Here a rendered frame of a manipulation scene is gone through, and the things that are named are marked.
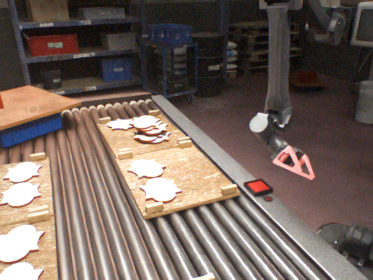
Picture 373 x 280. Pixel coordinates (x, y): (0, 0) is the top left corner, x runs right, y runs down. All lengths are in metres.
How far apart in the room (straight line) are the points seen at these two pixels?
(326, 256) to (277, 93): 0.49
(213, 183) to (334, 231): 1.20
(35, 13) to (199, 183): 4.35
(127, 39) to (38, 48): 1.31
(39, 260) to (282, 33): 0.90
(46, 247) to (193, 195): 0.48
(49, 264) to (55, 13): 4.61
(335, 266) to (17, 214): 0.95
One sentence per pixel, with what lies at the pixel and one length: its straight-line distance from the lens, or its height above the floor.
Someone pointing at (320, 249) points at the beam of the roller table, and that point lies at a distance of 1.07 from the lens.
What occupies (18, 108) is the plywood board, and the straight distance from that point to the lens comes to 1.84.
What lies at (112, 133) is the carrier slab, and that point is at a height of 0.94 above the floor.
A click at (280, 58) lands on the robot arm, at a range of 1.05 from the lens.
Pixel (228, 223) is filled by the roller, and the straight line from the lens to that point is 1.09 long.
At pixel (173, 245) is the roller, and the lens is 1.01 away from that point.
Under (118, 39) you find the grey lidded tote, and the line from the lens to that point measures 5.53.
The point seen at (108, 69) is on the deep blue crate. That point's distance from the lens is 5.58.
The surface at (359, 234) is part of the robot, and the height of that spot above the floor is 0.41.
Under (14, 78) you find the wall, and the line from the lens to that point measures 6.02.
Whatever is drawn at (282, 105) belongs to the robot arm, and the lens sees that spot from 1.09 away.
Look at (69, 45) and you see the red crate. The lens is 5.34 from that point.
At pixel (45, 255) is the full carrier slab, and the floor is 0.94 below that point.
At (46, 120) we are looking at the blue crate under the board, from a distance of 1.78.
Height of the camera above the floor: 1.60
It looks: 25 degrees down
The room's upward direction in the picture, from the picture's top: straight up
